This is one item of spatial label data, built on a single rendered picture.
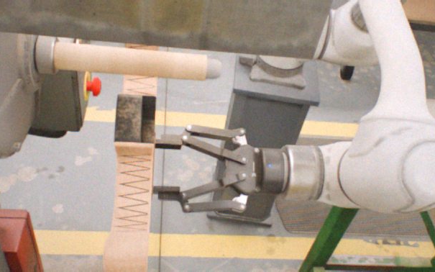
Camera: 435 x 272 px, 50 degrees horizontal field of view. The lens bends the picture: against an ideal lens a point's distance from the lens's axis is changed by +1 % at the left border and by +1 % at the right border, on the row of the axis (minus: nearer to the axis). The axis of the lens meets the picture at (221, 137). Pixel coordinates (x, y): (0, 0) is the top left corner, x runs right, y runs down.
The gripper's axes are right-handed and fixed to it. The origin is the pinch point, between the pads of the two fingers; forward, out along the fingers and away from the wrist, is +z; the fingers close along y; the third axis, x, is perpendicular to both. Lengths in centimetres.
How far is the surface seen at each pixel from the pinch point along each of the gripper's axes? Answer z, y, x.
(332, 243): -58, -5, -75
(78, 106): 14.9, 14.1, -13.2
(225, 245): -29, -3, -116
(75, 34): 6.5, 0.9, 38.5
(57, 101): 18.5, 14.3, -11.8
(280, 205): -54, 15, -125
